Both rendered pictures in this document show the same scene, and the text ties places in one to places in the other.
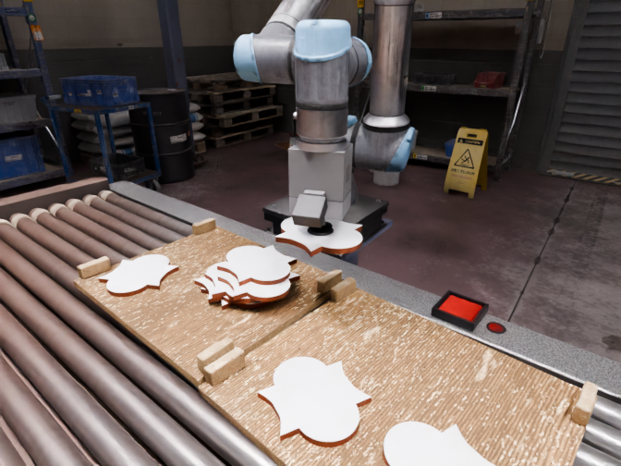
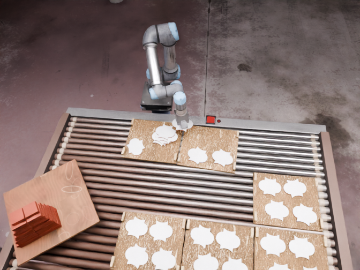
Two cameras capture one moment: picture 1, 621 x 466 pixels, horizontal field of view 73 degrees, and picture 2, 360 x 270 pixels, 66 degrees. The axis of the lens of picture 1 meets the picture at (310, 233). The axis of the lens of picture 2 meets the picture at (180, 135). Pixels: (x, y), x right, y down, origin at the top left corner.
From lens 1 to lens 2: 1.49 m
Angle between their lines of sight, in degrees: 37
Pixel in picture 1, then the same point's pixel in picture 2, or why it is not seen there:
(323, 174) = (184, 117)
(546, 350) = (229, 122)
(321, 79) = (182, 106)
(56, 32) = not seen: outside the picture
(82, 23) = not seen: outside the picture
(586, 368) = (236, 124)
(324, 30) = (182, 100)
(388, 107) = (172, 67)
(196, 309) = (159, 149)
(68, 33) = not seen: outside the picture
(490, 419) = (225, 144)
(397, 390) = (209, 147)
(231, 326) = (171, 149)
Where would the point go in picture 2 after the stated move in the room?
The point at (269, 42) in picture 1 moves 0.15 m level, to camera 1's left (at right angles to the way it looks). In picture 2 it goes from (160, 92) to (139, 103)
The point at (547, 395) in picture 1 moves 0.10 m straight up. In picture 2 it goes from (232, 135) to (233, 127)
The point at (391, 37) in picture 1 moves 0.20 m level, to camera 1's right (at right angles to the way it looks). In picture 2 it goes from (171, 53) to (194, 42)
